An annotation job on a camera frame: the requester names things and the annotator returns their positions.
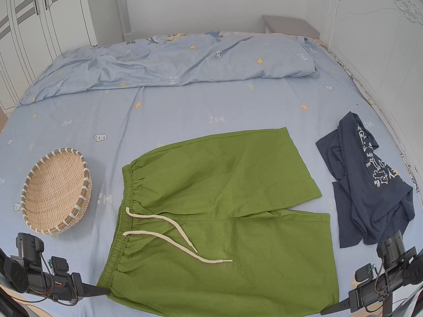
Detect bed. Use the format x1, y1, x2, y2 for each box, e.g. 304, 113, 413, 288
0, 0, 423, 317

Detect green shorts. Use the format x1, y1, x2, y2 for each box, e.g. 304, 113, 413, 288
97, 127, 340, 317

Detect grey bedside table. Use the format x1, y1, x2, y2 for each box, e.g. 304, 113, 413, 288
262, 15, 320, 39

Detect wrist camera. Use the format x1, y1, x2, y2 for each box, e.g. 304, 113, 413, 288
49, 257, 69, 276
355, 264, 376, 283

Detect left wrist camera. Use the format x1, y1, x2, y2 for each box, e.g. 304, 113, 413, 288
49, 257, 69, 276

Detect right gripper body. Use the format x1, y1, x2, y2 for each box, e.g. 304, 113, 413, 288
348, 281, 391, 314

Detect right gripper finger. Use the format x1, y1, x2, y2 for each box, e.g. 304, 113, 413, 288
319, 300, 352, 316

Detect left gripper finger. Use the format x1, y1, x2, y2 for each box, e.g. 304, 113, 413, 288
81, 283, 110, 297

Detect white wardrobe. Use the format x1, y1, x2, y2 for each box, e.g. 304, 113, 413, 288
0, 0, 98, 111

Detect round woven basket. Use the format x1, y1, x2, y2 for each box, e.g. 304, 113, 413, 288
21, 148, 92, 236

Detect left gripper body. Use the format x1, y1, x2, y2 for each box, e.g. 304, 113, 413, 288
43, 272, 84, 305

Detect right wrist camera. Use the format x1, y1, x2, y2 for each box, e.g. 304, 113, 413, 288
355, 264, 376, 283

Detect pale blue quilt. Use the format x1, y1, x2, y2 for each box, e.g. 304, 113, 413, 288
18, 30, 320, 106

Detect dark blue printed T-shirt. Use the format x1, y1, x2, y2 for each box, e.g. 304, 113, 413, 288
316, 112, 415, 249

